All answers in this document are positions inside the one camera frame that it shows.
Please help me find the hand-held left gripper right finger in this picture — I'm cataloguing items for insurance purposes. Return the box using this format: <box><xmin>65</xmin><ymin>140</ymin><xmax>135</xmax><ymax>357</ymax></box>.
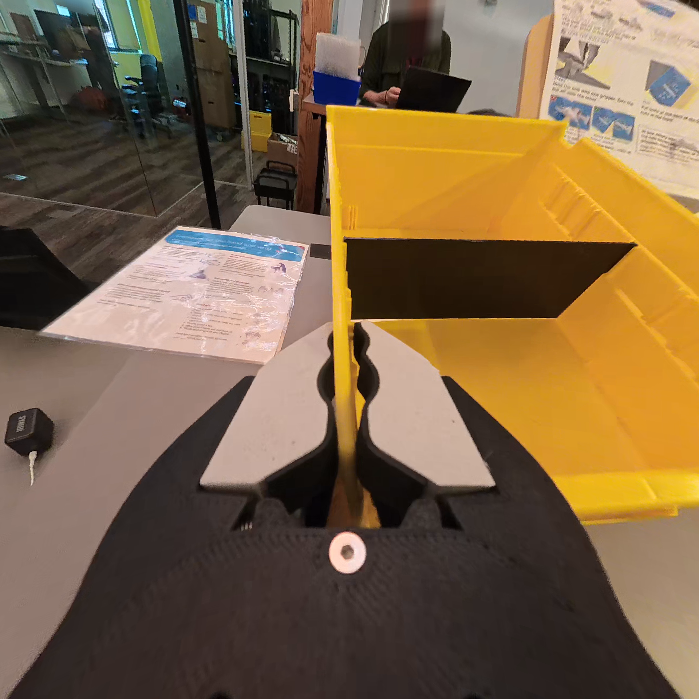
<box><xmin>354</xmin><ymin>321</ymin><xmax>497</xmax><ymax>528</ymax></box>

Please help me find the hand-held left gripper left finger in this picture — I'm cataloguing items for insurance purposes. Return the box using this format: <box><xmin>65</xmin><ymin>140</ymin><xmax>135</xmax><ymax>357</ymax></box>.
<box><xmin>199</xmin><ymin>321</ymin><xmax>336</xmax><ymax>528</ymax></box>

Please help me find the yellow plastic bin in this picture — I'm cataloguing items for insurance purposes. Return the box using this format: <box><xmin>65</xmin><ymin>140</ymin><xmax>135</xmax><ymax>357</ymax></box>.
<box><xmin>326</xmin><ymin>105</ymin><xmax>699</xmax><ymax>528</ymax></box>

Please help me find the laminated instruction sheet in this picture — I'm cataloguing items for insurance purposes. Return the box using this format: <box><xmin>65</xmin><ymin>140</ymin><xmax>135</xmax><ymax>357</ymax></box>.
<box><xmin>41</xmin><ymin>226</ymin><xmax>309</xmax><ymax>365</ymax></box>

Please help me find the black bin divider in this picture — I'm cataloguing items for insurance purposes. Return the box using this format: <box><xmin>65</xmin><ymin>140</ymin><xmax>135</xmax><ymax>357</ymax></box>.
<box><xmin>344</xmin><ymin>236</ymin><xmax>638</xmax><ymax>320</ymax></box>

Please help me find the black power adapter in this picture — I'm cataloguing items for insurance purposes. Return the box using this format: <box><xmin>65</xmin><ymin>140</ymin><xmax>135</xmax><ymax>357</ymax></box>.
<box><xmin>4</xmin><ymin>408</ymin><xmax>55</xmax><ymax>457</ymax></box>

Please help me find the black utility cart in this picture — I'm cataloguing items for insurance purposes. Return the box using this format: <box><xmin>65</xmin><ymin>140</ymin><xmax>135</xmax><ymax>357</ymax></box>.
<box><xmin>253</xmin><ymin>160</ymin><xmax>299</xmax><ymax>211</ymax></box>

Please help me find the black laptop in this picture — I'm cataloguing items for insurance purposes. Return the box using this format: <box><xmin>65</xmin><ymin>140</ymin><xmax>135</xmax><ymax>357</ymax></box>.
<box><xmin>394</xmin><ymin>67</ymin><xmax>473</xmax><ymax>114</ymax></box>

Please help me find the blue storage bin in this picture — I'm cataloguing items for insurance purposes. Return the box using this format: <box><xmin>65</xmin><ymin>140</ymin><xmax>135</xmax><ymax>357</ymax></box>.
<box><xmin>313</xmin><ymin>71</ymin><xmax>362</xmax><ymax>107</ymax></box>

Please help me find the bubble wrap roll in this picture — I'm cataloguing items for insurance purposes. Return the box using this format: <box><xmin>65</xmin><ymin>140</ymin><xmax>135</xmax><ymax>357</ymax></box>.
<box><xmin>317</xmin><ymin>32</ymin><xmax>362</xmax><ymax>80</ymax></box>

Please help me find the printed instruction sheet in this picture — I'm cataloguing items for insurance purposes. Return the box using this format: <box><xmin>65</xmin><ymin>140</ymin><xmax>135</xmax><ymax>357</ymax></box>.
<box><xmin>538</xmin><ymin>0</ymin><xmax>699</xmax><ymax>200</ymax></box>

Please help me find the wooden support post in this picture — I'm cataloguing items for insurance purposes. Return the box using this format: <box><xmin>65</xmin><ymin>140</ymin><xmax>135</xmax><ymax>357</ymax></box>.
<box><xmin>297</xmin><ymin>0</ymin><xmax>334</xmax><ymax>215</ymax></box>

